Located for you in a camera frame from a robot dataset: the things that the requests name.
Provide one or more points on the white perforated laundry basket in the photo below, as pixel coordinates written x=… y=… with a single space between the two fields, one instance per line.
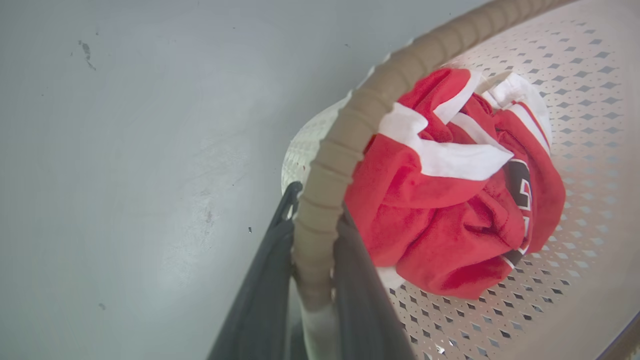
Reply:
x=575 y=165

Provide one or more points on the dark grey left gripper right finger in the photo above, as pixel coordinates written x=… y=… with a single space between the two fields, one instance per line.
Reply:
x=365 y=305

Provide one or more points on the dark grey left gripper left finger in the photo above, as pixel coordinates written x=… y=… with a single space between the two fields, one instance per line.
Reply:
x=260 y=295

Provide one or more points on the red and white jersey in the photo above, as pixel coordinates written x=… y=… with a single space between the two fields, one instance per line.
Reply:
x=450 y=210

